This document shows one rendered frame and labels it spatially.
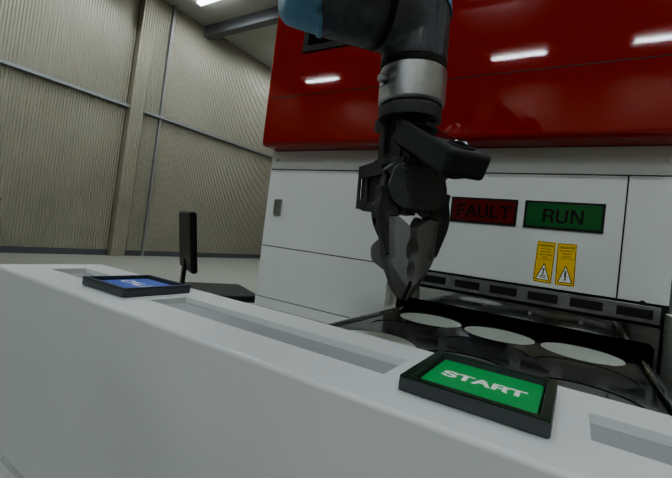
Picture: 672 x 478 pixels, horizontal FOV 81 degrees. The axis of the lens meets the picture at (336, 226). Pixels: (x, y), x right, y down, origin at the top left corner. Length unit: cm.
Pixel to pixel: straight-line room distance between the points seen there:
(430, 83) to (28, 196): 903
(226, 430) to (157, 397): 5
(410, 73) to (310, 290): 61
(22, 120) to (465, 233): 893
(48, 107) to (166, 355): 930
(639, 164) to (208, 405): 71
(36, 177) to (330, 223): 862
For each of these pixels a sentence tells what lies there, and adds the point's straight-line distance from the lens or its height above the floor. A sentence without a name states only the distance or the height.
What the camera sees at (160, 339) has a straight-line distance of 24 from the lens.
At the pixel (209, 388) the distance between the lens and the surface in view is 22.
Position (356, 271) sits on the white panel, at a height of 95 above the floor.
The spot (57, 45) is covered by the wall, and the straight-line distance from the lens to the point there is 979.
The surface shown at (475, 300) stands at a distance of 77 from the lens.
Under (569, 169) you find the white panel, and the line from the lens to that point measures 78.
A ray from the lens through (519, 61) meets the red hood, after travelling 80.
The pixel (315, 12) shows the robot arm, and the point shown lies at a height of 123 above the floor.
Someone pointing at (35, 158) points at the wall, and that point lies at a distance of 933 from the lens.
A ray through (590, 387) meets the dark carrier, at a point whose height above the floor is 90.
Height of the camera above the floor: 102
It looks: 1 degrees up
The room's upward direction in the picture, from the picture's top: 7 degrees clockwise
